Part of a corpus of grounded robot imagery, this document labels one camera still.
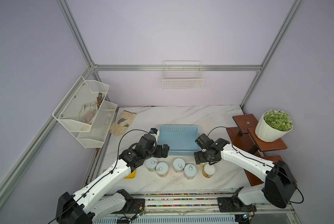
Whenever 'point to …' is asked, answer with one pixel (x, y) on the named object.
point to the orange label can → (162, 170)
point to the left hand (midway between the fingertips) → (161, 148)
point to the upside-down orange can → (208, 171)
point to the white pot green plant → (273, 125)
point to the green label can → (151, 163)
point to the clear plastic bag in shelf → (87, 111)
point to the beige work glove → (122, 122)
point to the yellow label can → (203, 164)
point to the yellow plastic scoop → (132, 175)
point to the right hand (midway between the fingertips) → (204, 160)
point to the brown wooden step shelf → (243, 136)
